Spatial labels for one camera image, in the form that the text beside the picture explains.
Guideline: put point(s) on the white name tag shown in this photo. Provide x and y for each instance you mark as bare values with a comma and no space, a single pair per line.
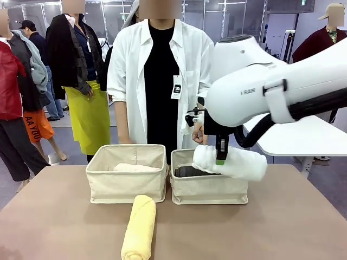
176,88

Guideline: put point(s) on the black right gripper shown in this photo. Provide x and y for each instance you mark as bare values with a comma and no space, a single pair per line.
211,127

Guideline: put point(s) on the cream fabric basket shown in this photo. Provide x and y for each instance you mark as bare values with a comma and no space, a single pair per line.
122,187
206,189

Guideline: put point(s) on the white towel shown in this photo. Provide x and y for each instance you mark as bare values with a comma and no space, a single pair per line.
244,165

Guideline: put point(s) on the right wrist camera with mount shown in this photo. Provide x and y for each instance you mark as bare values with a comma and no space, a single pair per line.
193,117

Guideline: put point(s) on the person's right hand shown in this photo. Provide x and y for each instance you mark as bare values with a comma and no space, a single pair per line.
125,140

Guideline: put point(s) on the black tripod stand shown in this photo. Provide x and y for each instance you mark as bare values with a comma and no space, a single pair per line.
288,46

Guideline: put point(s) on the person in white coat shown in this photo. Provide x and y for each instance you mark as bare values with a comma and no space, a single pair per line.
130,67

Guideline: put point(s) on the yellow rolled towel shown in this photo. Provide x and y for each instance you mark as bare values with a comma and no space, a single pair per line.
141,227

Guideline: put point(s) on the person in red jacket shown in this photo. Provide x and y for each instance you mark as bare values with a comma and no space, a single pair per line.
9,81

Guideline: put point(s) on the white side table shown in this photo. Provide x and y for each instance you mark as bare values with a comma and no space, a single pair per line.
298,135

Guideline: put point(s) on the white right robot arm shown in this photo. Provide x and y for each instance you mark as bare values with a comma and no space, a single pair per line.
244,81

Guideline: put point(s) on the person's left hand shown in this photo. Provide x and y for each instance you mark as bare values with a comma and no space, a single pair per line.
198,135

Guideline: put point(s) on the person in black cap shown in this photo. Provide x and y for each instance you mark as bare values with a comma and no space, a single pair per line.
40,43

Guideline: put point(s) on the person's right forearm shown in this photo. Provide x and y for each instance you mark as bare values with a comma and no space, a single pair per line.
122,119

